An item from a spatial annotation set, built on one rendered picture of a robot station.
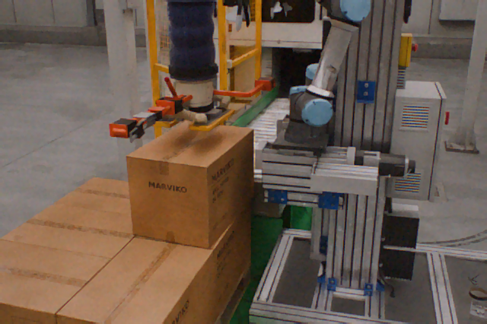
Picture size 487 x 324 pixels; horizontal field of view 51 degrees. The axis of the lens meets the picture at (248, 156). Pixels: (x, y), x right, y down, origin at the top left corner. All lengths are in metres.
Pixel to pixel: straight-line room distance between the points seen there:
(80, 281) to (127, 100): 1.93
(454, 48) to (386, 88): 9.22
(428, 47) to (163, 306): 9.95
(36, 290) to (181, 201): 0.68
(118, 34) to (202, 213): 1.88
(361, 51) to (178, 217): 1.08
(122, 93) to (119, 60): 0.24
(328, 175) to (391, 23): 0.68
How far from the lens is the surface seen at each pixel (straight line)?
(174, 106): 2.18
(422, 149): 2.32
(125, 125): 1.89
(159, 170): 2.29
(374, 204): 2.46
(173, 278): 2.16
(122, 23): 3.78
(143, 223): 2.45
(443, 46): 11.45
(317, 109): 2.00
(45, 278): 2.29
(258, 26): 5.04
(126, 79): 3.84
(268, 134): 3.91
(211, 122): 2.33
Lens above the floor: 1.73
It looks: 20 degrees down
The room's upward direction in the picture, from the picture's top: straight up
